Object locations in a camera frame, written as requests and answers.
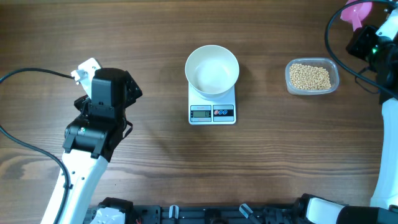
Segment black camera cable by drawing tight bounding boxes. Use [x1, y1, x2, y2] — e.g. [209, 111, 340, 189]
[0, 67, 75, 224]
[324, 0, 398, 100]

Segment black right camera cable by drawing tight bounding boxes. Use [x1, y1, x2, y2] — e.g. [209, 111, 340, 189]
[324, 0, 398, 100]

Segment white digital kitchen scale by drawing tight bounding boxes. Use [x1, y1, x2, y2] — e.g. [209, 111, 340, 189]
[188, 85, 237, 125]

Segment pile of soybeans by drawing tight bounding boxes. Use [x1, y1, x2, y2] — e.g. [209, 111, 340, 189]
[289, 63, 331, 90]

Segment clear plastic container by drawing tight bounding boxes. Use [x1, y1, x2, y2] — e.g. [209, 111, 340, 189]
[285, 58, 340, 95]

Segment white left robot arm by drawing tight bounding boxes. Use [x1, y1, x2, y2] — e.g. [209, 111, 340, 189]
[42, 68, 142, 223]

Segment black left camera cable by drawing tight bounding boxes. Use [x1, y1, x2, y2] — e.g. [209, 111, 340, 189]
[0, 67, 75, 224]

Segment pink plastic scoop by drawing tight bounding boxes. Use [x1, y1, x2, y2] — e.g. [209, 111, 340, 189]
[340, 2, 373, 31]

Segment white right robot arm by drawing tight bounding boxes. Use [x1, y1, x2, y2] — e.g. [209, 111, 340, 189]
[297, 23, 397, 224]

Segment white bowl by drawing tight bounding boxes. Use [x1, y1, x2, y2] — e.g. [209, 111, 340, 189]
[185, 45, 240, 98]

